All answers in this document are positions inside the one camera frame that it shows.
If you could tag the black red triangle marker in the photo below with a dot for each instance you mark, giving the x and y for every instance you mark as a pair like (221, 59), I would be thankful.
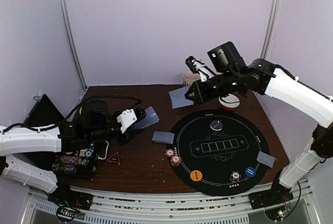
(115, 158)

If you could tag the black poker chip case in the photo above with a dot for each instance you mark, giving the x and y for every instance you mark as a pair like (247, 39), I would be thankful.
(80, 164)

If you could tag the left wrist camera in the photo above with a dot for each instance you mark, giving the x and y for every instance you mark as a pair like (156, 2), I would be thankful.
(126, 118)

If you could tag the aluminium frame post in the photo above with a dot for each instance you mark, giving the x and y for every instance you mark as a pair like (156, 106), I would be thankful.
(271, 26)
(71, 43)

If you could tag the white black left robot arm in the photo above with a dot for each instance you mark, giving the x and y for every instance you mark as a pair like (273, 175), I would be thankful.
(93, 125)

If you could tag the floral ceramic mug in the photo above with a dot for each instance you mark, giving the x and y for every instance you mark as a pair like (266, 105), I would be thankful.
(190, 78)

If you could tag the right aluminium frame post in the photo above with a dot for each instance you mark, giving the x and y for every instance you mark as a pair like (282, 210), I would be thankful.
(271, 26)

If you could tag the left aluminium frame post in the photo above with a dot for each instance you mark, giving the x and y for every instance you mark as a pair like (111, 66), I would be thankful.
(71, 43)

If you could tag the single blue playing card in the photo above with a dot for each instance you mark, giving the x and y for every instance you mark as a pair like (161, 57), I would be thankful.
(170, 138)

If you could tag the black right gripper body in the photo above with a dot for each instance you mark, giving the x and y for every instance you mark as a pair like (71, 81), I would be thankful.
(199, 92)

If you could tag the aluminium front rail base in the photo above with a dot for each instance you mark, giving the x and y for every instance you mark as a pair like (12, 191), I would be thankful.
(116, 207)

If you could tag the white orange bowl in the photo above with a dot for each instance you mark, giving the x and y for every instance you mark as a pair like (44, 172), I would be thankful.
(229, 102)

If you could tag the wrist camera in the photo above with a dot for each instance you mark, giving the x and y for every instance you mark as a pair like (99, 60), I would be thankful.
(126, 118)
(197, 66)

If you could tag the red poker chip stack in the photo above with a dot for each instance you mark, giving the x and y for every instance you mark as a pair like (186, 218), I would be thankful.
(169, 152)

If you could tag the blue small blind button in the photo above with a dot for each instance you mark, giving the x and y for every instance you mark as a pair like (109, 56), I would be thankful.
(250, 172)

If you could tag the clear dealer button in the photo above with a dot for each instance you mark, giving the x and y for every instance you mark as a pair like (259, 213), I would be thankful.
(216, 125)

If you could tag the round black poker mat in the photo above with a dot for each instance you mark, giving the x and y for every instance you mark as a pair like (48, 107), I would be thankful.
(218, 153)

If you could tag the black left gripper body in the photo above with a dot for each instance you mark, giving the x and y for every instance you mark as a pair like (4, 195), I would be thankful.
(125, 138)

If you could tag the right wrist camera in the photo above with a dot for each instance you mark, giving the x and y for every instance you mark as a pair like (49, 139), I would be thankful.
(197, 66)

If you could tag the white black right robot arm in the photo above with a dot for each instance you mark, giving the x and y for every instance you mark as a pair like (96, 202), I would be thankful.
(272, 80)

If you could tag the orange big blind button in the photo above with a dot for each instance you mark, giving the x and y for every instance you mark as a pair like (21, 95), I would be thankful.
(196, 175)

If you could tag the blue playing card deck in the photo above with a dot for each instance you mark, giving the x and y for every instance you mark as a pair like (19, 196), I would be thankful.
(150, 119)

